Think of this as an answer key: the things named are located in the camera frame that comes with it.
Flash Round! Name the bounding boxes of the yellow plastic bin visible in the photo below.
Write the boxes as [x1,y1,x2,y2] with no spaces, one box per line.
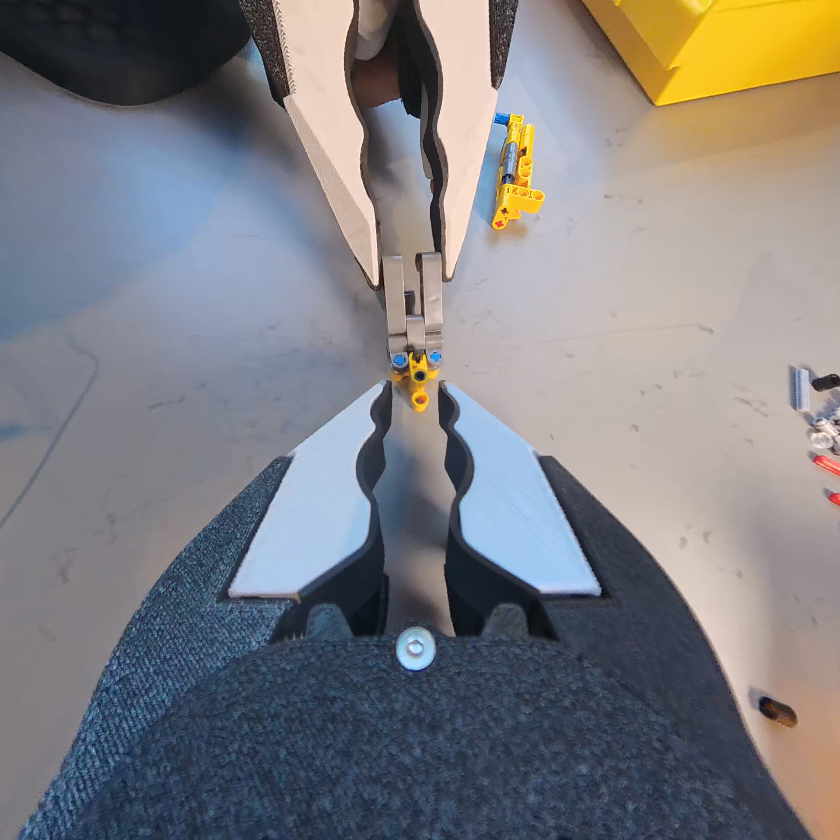
[581,0,840,107]

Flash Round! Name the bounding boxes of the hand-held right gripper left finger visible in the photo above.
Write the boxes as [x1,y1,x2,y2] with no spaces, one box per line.
[226,381,395,599]

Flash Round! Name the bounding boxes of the pile of small brick pins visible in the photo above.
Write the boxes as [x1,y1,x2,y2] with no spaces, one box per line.
[791,367,840,508]

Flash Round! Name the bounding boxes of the grey desk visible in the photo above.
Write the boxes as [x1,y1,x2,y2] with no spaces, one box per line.
[0,0,840,840]

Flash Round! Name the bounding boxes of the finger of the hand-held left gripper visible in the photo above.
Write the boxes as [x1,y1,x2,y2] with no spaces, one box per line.
[272,0,385,291]
[412,0,500,283]

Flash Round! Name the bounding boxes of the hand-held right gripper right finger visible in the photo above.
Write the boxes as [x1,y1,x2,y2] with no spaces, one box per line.
[437,381,602,598]

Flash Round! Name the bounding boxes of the grey and yellow brick assembly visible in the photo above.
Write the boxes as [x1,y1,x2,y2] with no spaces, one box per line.
[382,252,446,413]

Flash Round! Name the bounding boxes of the person's left hand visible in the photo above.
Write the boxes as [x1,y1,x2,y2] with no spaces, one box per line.
[353,60,403,110]

